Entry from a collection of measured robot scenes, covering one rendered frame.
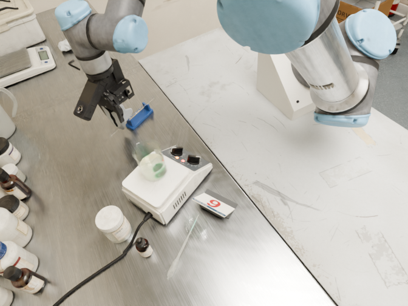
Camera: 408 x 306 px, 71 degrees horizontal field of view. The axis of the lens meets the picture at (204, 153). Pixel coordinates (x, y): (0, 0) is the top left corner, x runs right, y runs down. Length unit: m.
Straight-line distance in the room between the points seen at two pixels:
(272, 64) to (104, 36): 0.46
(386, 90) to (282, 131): 1.80
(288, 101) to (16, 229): 0.77
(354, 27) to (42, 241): 0.87
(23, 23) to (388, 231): 1.53
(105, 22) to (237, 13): 0.37
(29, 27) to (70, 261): 1.11
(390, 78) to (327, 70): 2.22
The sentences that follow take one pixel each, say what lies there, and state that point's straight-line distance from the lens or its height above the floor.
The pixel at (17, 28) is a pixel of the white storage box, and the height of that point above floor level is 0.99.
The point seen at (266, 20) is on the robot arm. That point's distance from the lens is 0.36.
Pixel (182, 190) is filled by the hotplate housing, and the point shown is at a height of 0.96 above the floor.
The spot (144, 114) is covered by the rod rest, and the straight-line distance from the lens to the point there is 0.96.
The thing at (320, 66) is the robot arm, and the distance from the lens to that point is 0.51.
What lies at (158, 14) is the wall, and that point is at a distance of 2.13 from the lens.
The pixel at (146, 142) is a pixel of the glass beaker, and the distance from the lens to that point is 0.66.
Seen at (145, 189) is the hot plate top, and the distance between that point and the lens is 0.67.
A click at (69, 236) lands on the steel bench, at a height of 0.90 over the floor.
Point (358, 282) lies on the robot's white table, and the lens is 0.69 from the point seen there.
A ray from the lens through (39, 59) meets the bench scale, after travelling 1.42.
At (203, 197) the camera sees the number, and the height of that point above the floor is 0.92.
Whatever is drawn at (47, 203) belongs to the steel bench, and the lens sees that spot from 0.88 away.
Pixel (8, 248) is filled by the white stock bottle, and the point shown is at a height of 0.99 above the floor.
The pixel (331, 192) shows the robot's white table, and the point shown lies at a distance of 0.76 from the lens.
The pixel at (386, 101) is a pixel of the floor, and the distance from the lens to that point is 2.50.
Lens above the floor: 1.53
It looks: 51 degrees down
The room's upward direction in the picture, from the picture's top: 10 degrees counter-clockwise
